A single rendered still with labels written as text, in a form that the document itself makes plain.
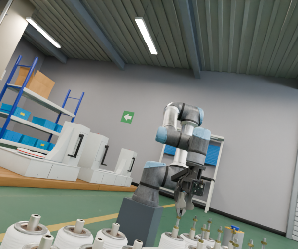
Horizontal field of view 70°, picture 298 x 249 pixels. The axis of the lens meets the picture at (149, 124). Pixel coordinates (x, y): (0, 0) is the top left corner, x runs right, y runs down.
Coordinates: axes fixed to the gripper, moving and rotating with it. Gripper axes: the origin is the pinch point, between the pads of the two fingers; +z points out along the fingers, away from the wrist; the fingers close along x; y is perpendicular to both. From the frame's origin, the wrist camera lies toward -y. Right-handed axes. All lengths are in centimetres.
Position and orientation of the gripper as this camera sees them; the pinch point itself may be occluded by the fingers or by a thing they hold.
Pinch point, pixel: (179, 211)
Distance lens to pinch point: 93.3
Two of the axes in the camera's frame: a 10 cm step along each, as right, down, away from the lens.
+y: 4.8, -0.6, -8.8
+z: -2.8, 9.3, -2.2
